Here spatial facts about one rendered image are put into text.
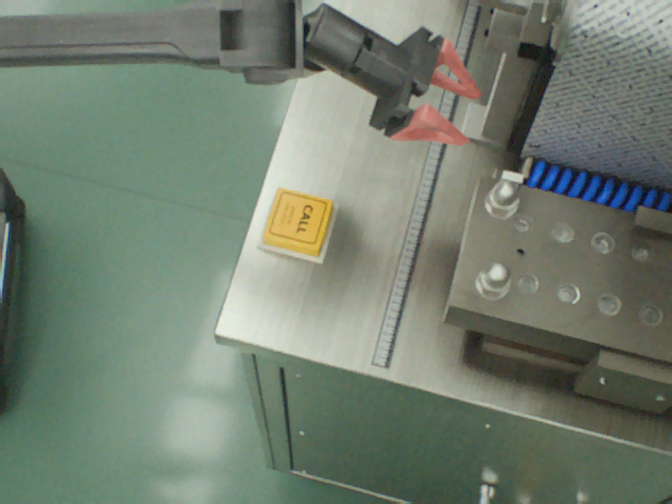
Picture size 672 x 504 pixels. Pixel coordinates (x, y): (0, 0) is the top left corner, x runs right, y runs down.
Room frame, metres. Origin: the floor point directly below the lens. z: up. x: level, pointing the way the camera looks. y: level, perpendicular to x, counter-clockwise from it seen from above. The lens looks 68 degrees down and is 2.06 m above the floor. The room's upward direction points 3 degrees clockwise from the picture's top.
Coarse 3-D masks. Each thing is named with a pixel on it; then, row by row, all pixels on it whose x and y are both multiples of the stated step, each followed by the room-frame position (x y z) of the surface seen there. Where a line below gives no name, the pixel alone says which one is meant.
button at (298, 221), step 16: (288, 192) 0.54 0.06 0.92; (272, 208) 0.52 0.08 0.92; (288, 208) 0.52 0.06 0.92; (304, 208) 0.52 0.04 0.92; (320, 208) 0.52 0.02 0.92; (272, 224) 0.50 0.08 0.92; (288, 224) 0.50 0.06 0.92; (304, 224) 0.50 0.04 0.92; (320, 224) 0.50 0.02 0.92; (272, 240) 0.48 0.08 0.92; (288, 240) 0.48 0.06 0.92; (304, 240) 0.48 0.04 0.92; (320, 240) 0.48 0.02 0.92
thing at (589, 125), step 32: (544, 96) 0.56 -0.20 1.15; (576, 96) 0.55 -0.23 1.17; (608, 96) 0.54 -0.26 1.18; (640, 96) 0.54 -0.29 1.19; (544, 128) 0.55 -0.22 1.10; (576, 128) 0.55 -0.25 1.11; (608, 128) 0.54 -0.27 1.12; (640, 128) 0.53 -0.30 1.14; (544, 160) 0.55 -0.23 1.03; (576, 160) 0.54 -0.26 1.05; (608, 160) 0.54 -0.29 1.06; (640, 160) 0.53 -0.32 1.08
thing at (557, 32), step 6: (570, 0) 0.58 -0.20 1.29; (570, 6) 0.57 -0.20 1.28; (564, 12) 0.57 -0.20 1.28; (564, 18) 0.57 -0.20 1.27; (558, 24) 0.58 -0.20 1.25; (564, 24) 0.56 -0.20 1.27; (558, 30) 0.56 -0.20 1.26; (552, 36) 0.59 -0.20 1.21; (558, 36) 0.56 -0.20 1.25; (552, 42) 0.57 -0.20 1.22; (558, 42) 0.56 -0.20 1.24
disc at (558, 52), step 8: (576, 0) 0.57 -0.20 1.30; (576, 8) 0.56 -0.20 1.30; (568, 24) 0.55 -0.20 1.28; (568, 32) 0.55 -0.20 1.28; (560, 40) 0.56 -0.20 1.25; (552, 48) 0.60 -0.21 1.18; (560, 48) 0.55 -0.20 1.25; (552, 56) 0.57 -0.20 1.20; (560, 56) 0.54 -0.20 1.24; (552, 64) 0.56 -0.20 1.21
